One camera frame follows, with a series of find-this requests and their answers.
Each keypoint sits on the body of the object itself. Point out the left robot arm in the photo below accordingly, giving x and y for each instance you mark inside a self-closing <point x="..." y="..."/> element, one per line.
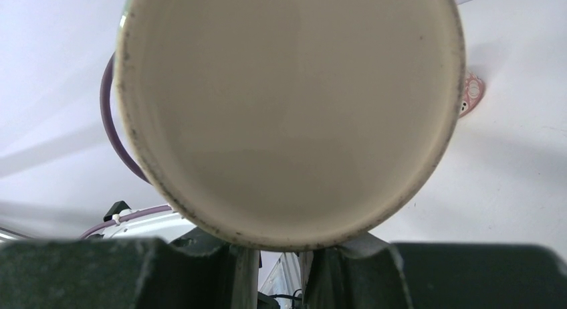
<point x="160" y="221"/>

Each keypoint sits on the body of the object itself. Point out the pink mug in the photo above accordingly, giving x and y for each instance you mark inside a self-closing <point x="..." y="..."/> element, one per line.
<point x="473" y="92"/>

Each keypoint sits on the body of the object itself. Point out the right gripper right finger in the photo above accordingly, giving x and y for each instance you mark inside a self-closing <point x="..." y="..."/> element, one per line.
<point x="368" y="272"/>

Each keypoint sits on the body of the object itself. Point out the cream green mug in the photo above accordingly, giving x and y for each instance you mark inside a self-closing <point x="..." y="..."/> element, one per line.
<point x="289" y="125"/>

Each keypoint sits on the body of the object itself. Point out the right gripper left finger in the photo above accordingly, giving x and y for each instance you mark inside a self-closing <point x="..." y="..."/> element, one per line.
<point x="195" y="271"/>

